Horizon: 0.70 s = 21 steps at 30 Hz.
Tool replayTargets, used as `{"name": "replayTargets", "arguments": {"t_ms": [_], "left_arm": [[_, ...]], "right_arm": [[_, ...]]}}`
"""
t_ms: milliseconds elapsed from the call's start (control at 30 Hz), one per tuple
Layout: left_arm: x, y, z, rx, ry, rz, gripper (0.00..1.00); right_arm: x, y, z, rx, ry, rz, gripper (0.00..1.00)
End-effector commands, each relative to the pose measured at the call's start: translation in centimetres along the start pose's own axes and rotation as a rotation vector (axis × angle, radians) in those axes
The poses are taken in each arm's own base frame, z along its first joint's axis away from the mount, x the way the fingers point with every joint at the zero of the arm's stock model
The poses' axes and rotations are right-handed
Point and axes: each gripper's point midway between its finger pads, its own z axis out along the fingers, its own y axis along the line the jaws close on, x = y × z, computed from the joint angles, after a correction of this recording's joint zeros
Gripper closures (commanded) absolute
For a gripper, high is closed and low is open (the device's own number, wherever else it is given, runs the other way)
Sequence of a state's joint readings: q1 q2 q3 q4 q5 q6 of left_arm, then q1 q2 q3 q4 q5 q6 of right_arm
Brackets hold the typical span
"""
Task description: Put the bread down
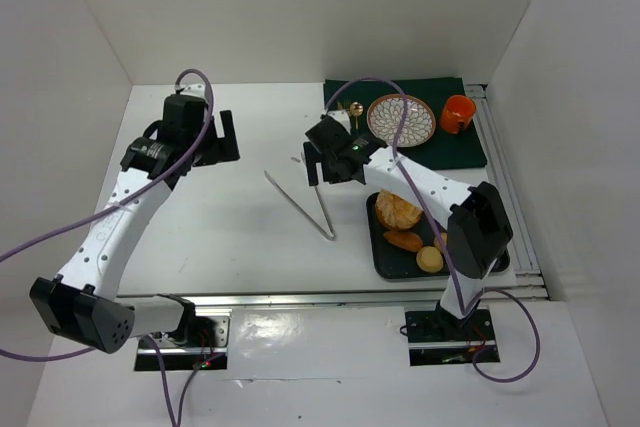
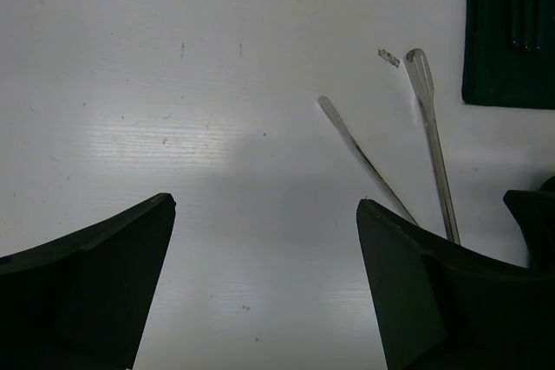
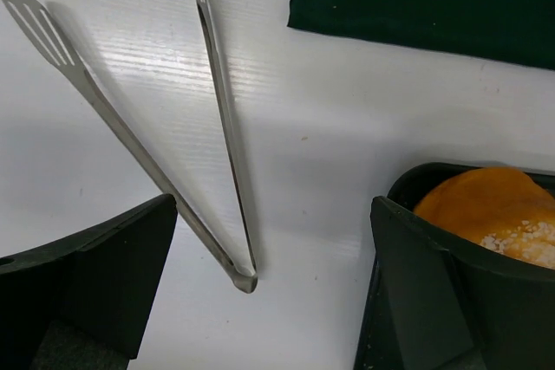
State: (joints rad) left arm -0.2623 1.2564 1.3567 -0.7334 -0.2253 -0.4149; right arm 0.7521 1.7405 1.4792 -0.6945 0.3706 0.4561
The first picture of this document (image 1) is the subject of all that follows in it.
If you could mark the patterned ceramic plate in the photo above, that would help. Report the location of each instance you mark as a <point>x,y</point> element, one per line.
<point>384,116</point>

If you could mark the brown croissant bread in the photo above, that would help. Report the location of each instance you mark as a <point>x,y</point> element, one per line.
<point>404,240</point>

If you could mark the orange mug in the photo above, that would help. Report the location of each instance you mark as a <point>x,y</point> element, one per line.
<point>457,114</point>

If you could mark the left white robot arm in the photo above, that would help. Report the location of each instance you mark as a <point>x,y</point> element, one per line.
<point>79,303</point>

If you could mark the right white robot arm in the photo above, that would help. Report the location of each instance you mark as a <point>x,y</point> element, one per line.
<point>474,217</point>

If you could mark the large round orange bread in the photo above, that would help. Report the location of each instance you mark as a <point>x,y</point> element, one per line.
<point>395,213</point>

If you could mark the round flat yellow bun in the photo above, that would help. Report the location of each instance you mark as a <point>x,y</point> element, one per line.
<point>430,260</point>

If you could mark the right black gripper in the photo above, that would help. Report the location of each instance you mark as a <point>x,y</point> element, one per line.
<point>323,167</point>

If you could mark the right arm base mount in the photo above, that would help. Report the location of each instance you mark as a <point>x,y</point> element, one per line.
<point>433,341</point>

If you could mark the small oval yellow bun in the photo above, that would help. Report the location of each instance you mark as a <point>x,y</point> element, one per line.
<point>440,241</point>

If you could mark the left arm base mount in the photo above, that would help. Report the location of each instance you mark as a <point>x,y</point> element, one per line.
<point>206,345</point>

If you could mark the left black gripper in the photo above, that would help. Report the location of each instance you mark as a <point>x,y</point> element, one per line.
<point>216,148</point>

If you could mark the gold spoon black handle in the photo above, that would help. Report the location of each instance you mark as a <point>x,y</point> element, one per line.
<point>356,110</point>

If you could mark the black plastic tray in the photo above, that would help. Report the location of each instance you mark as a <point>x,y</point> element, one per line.
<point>395,264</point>

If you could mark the metal tongs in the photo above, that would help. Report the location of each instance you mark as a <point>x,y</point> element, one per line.
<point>289,179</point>

